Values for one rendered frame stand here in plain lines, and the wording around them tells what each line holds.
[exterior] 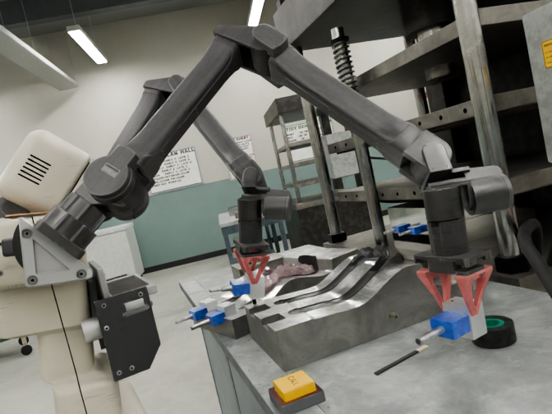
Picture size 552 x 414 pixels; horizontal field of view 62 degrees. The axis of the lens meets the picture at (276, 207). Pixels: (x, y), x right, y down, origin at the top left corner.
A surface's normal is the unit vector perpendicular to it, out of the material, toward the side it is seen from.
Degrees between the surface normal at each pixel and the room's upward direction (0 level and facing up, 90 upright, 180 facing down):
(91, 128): 90
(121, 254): 90
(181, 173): 90
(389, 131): 53
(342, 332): 90
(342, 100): 61
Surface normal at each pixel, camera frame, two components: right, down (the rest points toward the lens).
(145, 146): 0.05, -0.55
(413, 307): 0.31, 0.00
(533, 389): -0.22, -0.97
